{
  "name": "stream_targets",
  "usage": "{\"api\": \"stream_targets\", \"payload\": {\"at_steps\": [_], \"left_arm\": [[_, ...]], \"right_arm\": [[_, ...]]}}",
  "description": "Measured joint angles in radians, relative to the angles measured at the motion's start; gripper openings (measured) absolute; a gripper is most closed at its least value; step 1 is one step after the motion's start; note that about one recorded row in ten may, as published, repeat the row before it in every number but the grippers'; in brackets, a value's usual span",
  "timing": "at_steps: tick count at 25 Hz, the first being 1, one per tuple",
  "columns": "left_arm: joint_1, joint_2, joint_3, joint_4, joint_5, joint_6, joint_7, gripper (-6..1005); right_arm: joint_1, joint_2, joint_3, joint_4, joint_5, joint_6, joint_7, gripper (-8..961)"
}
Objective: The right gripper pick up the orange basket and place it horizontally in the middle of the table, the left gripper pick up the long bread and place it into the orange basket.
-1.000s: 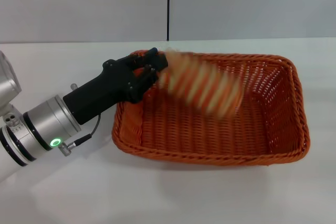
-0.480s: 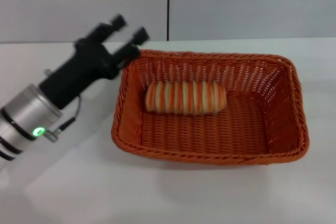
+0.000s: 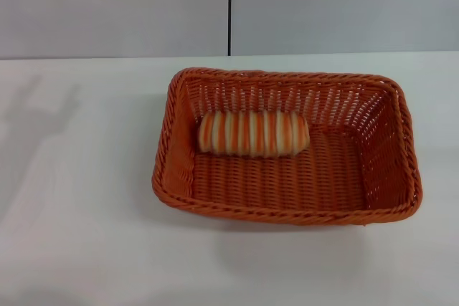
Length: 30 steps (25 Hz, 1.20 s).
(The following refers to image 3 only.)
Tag orange white striped bread roll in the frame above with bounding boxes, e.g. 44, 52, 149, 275
196, 110, 311, 160

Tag orange woven rectangular basket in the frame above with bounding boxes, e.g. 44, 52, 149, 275
152, 67, 423, 229

